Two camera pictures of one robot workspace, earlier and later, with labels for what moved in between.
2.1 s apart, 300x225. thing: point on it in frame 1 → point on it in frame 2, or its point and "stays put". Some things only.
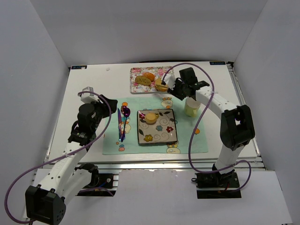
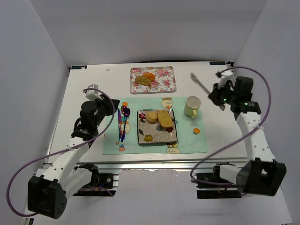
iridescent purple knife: [121, 135] stays put
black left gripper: [108, 105] stays put
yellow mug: [191, 107] stays put
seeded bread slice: [160, 86] → [164, 119]
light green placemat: [186, 125] stays put
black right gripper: [176, 88] → [215, 95]
